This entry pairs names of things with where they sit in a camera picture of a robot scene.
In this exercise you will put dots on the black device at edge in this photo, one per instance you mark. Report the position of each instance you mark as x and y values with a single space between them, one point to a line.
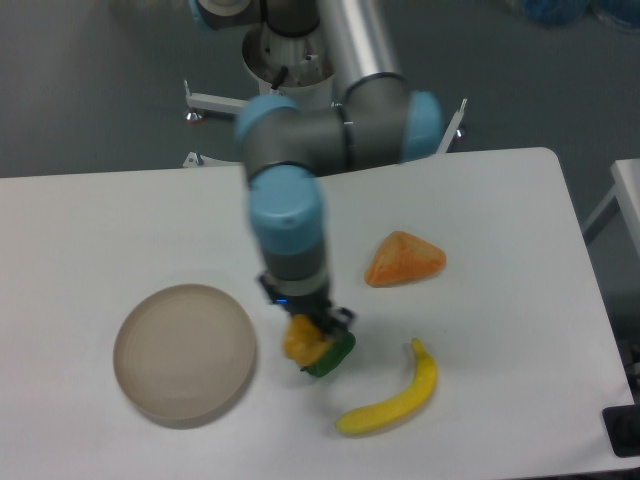
622 426

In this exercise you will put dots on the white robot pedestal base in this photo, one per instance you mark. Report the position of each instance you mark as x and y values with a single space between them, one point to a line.
279 68

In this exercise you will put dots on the blue mesh object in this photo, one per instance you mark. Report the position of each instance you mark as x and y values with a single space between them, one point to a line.
553 12

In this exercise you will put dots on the orange toy sandwich triangle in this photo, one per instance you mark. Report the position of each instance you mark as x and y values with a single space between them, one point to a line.
403 258

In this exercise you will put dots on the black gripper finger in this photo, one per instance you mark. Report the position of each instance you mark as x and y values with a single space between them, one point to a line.
336 322

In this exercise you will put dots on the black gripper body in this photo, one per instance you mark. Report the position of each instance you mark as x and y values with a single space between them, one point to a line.
309 297

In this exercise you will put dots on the yellow toy banana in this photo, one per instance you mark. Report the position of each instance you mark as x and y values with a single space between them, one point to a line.
380 415

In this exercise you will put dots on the beige round plate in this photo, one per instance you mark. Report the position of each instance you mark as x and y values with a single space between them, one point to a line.
185 355

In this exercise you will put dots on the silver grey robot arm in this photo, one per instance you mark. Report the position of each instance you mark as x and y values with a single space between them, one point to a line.
338 103

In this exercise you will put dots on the yellow toy pepper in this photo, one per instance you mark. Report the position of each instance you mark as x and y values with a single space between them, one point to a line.
303 342

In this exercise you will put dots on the green toy pepper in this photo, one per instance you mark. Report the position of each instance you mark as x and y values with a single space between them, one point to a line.
333 357

